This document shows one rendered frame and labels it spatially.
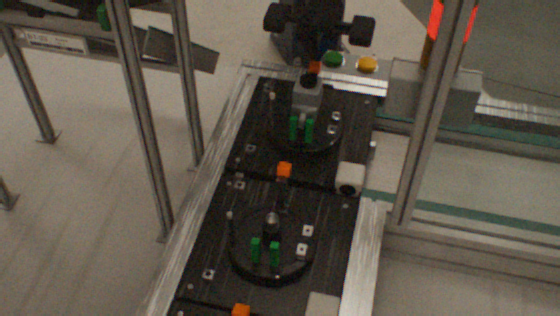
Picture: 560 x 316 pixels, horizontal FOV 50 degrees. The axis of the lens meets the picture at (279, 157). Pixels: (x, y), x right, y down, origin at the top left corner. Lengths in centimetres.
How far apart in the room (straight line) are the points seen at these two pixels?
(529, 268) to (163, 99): 80
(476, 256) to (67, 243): 70
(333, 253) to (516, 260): 30
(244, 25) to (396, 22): 38
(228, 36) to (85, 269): 68
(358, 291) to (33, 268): 56
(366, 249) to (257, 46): 66
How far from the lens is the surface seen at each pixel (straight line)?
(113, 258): 110
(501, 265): 107
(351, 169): 103
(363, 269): 96
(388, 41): 151
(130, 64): 80
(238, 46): 147
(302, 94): 101
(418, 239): 103
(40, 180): 125
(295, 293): 91
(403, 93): 84
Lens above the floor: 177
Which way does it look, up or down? 49 degrees down
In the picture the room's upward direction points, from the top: 1 degrees clockwise
